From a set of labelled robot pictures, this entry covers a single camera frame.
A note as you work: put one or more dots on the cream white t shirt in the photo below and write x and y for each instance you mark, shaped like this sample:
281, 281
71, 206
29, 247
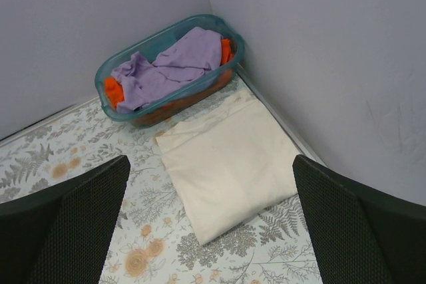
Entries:
229, 164

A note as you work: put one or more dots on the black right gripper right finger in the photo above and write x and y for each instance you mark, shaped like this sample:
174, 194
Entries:
359, 234

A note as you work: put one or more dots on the orange garment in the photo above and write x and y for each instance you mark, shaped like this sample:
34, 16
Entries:
114, 91

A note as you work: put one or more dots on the teal plastic laundry basket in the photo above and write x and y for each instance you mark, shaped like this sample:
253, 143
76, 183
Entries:
188, 95

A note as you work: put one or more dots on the lavender purple t shirt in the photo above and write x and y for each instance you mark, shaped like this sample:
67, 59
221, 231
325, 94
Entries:
193, 56

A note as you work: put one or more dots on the floral patterned table mat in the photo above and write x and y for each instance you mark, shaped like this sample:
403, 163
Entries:
153, 241

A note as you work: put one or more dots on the aluminium frame rail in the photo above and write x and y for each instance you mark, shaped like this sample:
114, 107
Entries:
293, 134

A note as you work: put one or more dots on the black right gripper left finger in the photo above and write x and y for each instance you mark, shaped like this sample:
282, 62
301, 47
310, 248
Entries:
62, 234

